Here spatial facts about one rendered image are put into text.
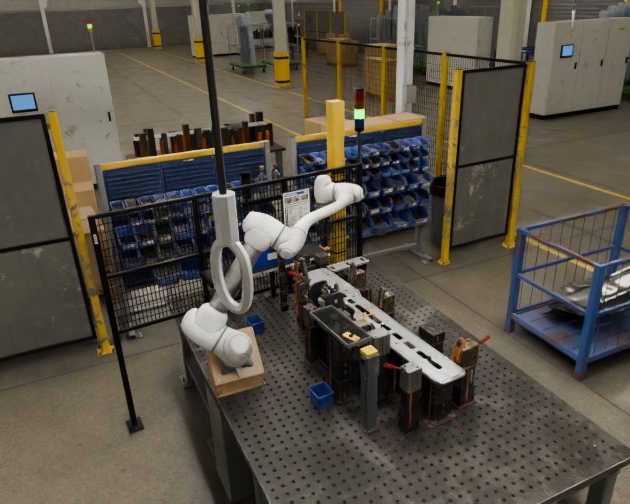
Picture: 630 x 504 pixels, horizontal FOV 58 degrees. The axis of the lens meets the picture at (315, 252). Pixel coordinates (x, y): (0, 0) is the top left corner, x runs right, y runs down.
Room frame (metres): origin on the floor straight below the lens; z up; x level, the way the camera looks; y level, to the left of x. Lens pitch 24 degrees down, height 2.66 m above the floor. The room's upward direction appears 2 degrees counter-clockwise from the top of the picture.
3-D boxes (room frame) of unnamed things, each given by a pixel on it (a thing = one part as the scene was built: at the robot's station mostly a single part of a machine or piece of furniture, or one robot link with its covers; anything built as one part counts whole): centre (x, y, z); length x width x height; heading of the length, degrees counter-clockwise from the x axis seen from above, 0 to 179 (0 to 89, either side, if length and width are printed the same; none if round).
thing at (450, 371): (2.77, -0.31, 1.00); 1.38 x 0.22 x 0.02; 29
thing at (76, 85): (8.63, 3.80, 1.22); 1.60 x 0.54 x 2.45; 115
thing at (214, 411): (2.59, 0.47, 0.33); 0.31 x 0.31 x 0.66; 25
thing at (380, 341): (2.41, -0.30, 0.90); 0.13 x 0.10 x 0.41; 119
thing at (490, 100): (5.67, -1.80, 1.00); 1.04 x 0.14 x 2.00; 115
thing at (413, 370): (2.18, -0.43, 0.88); 0.11 x 0.10 x 0.36; 119
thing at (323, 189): (3.19, -0.07, 1.62); 0.13 x 0.11 x 0.16; 71
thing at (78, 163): (6.56, 3.07, 0.52); 1.20 x 0.80 x 1.05; 22
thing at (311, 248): (3.47, 0.32, 1.01); 0.90 x 0.22 x 0.03; 119
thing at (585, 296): (3.98, -2.31, 0.47); 1.20 x 0.80 x 0.95; 114
